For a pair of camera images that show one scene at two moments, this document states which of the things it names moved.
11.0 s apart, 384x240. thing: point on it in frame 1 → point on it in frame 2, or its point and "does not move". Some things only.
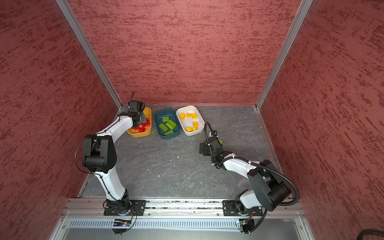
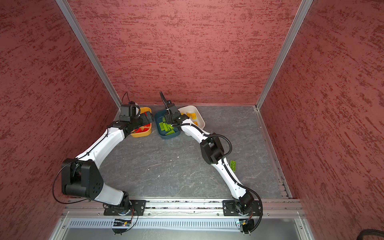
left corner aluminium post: (82, 36) does not move
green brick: (169, 132) does not move
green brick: (163, 127) does not move
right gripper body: (206, 151) → (170, 119)
